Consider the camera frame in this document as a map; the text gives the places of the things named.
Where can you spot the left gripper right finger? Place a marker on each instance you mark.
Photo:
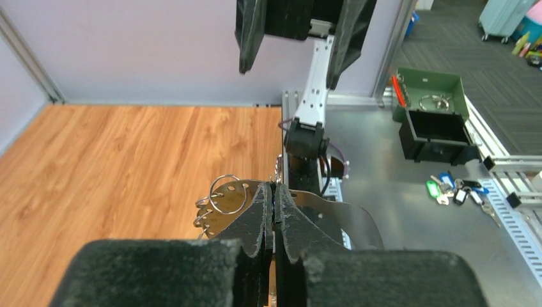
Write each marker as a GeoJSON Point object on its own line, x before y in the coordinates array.
{"type": "Point", "coordinates": [331, 253]}

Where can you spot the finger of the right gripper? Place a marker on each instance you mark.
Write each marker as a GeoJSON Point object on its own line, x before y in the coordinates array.
{"type": "Point", "coordinates": [351, 30]}
{"type": "Point", "coordinates": [249, 30]}

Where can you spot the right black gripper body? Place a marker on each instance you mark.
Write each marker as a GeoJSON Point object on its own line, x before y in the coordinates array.
{"type": "Point", "coordinates": [292, 19]}

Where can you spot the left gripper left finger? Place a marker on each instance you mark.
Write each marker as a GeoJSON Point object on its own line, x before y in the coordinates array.
{"type": "Point", "coordinates": [232, 269]}

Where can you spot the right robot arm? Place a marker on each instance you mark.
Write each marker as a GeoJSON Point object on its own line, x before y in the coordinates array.
{"type": "Point", "coordinates": [304, 141]}

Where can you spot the green and black box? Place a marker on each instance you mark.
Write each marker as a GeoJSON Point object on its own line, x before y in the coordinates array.
{"type": "Point", "coordinates": [432, 111]}

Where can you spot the light blue suitcase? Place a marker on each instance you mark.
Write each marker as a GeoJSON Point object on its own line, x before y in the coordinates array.
{"type": "Point", "coordinates": [500, 18]}

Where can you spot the pile of key tags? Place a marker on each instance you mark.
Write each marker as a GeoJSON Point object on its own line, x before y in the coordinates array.
{"type": "Point", "coordinates": [445, 189]}

